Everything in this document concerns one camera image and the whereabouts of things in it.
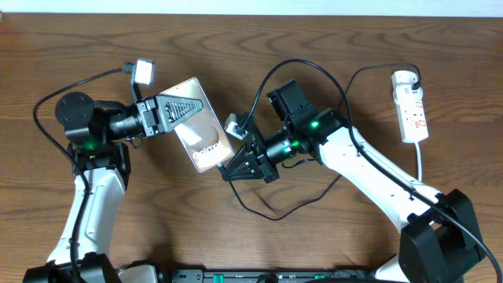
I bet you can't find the white power strip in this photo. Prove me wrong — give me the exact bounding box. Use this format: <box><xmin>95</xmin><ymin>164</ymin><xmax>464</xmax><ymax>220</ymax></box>
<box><xmin>393</xmin><ymin>84</ymin><xmax>429</xmax><ymax>143</ymax></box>

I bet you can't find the bronze Galaxy smartphone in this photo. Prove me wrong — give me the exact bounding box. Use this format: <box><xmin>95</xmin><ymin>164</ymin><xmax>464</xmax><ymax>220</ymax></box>
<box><xmin>162</xmin><ymin>77</ymin><xmax>234</xmax><ymax>173</ymax></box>

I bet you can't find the white power strip cord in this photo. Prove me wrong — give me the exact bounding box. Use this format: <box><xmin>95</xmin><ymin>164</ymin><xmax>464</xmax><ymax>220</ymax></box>
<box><xmin>413</xmin><ymin>141</ymin><xmax>424</xmax><ymax>182</ymax></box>

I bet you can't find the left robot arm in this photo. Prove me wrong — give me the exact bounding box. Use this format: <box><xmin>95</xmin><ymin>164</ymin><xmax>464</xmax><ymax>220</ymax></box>
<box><xmin>24</xmin><ymin>92</ymin><xmax>204</xmax><ymax>282</ymax></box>

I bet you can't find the white charger plug adapter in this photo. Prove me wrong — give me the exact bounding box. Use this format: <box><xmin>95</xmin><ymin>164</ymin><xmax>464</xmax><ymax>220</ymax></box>
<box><xmin>391</xmin><ymin>70</ymin><xmax>419</xmax><ymax>88</ymax></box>

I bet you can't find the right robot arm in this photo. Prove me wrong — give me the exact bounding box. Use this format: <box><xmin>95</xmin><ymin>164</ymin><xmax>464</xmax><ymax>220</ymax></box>
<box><xmin>218</xmin><ymin>80</ymin><xmax>488</xmax><ymax>282</ymax></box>

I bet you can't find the black charging cable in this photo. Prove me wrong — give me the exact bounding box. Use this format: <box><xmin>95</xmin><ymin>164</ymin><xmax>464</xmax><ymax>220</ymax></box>
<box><xmin>217</xmin><ymin>62</ymin><xmax>422</xmax><ymax>222</ymax></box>

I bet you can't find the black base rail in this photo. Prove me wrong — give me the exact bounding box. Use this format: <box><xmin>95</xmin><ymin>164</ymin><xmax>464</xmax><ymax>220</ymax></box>
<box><xmin>113</xmin><ymin>268</ymin><xmax>378</xmax><ymax>283</ymax></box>

